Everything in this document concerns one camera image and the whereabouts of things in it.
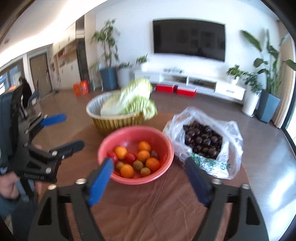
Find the brown door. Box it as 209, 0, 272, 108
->
29, 52, 52, 98

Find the tall broad-leaf plant blue pot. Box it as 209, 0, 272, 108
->
240, 29, 296, 124

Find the napa cabbage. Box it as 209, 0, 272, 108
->
100, 78, 158, 120

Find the red storage box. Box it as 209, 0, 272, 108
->
156, 84, 178, 93
176, 87, 197, 97

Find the person's left forearm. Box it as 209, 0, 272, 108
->
0, 192, 41, 234

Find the white television cabinet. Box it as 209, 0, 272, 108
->
134, 67, 247, 102

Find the bushy plant tall white pot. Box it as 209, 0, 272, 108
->
242, 73, 263, 117

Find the tall small-leaf plant blue pot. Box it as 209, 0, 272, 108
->
90, 19, 121, 91

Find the clear plastic bag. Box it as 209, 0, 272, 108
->
162, 106, 244, 180

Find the yellow woven basket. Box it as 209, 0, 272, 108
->
86, 91, 153, 136

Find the small green tabletop plant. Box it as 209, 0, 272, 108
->
226, 65, 245, 85
136, 54, 149, 71

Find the small plant white pot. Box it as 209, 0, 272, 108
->
117, 62, 132, 89

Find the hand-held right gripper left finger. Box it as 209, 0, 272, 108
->
28, 157, 115, 241

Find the person's left hand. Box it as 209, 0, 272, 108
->
0, 174, 21, 200

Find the black wall television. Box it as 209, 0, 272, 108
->
152, 19, 226, 62

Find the red plastic basin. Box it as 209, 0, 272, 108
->
97, 126, 174, 185

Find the orange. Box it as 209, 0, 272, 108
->
145, 157, 160, 171
114, 146, 128, 160
137, 150, 151, 163
120, 164, 134, 178
138, 141, 151, 152

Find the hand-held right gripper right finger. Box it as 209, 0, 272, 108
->
185, 156, 270, 241

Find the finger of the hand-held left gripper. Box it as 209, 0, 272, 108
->
27, 140, 85, 173
24, 113, 67, 149

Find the pile of dark chestnuts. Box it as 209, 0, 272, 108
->
183, 120, 223, 159

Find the white wall cabinet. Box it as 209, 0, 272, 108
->
53, 38, 80, 90

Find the orange shopping bag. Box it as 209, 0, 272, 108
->
73, 80, 90, 96

